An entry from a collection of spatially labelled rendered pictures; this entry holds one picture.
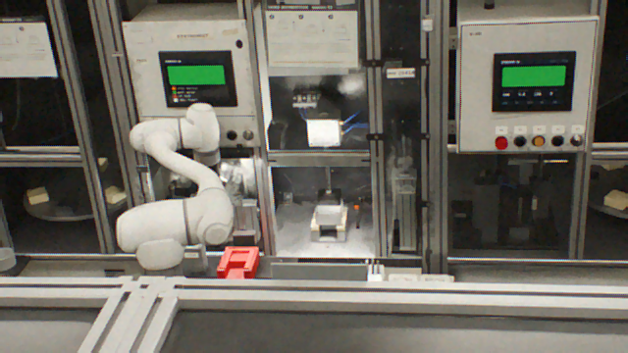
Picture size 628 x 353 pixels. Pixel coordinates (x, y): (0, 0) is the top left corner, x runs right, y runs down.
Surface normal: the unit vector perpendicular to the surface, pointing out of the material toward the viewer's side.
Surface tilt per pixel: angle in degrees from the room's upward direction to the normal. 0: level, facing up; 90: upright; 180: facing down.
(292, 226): 0
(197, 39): 90
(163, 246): 87
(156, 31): 90
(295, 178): 90
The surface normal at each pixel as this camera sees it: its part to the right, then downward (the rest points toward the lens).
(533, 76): -0.12, 0.47
